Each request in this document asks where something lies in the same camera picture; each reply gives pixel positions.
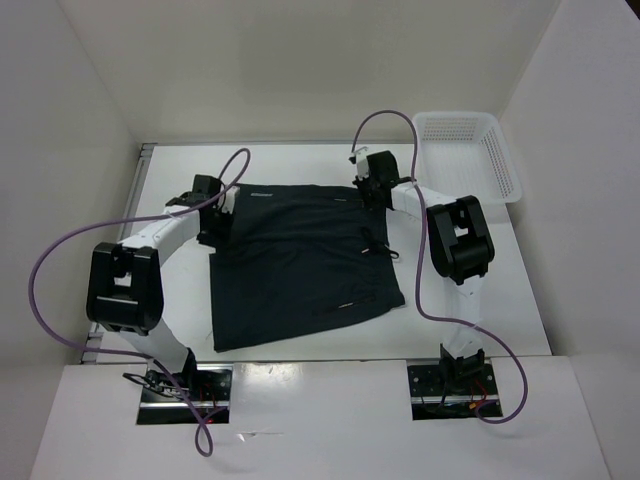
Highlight dark navy shorts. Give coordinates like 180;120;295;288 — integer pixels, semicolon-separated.
209;184;405;352

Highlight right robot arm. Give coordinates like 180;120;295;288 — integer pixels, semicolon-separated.
349;147;495;393

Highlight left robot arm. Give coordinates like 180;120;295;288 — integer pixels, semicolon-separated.
86;175;240;400

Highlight white perforated plastic basket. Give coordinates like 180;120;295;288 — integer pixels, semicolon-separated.
413;111;522;204

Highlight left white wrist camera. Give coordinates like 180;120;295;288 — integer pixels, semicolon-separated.
218;186;240;215

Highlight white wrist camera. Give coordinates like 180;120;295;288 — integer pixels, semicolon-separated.
218;186;240;215
348;146;370;180

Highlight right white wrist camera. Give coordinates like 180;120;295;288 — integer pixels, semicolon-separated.
348;146;370;180

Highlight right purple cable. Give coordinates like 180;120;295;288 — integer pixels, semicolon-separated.
352;109;529;424

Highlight purple cable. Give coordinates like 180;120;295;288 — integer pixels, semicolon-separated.
28;148;252;457
352;109;529;424

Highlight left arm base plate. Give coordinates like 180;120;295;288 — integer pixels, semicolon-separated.
123;364;233;426

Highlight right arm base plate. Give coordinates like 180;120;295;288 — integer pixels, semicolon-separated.
407;360;503;421

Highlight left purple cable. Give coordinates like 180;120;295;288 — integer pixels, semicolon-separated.
28;148;252;457

